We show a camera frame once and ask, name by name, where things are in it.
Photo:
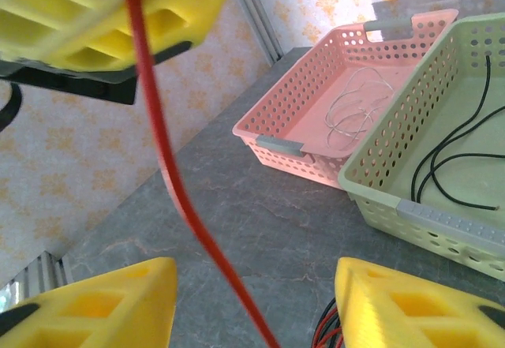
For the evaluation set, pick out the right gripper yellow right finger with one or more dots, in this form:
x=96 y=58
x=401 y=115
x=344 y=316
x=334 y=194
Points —
x=363 y=285

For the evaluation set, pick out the aluminium mounting rail beams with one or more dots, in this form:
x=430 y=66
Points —
x=51 y=269

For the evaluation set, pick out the aluminium frame post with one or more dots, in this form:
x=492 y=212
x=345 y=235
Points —
x=256 y=12

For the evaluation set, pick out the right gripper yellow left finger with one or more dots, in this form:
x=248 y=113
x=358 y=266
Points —
x=150 y=285

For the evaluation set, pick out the green perforated plastic basket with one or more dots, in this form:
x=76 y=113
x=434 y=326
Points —
x=453 y=87

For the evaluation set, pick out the pink perforated plastic basket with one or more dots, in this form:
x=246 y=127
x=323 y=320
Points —
x=300 y=87

